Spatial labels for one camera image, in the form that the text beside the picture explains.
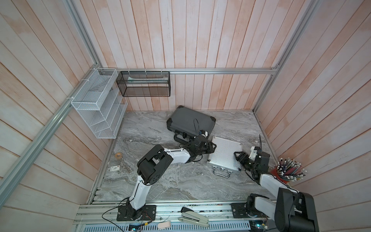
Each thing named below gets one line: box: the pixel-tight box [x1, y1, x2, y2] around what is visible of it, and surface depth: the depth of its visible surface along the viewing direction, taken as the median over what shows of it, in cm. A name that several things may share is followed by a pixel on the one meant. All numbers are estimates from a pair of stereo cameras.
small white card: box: [110, 165, 120, 172], surface depth 90 cm
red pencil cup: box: [270, 157, 307, 184], surface depth 74 cm
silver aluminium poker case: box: [206, 136, 243, 179], surface depth 90 cm
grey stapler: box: [177, 206, 210, 228], surface depth 72 cm
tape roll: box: [114, 151, 124, 161], surface depth 97 cm
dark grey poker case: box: [166, 105, 217, 144], surface depth 105 cm
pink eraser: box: [157, 221, 172, 229], surface depth 71 cm
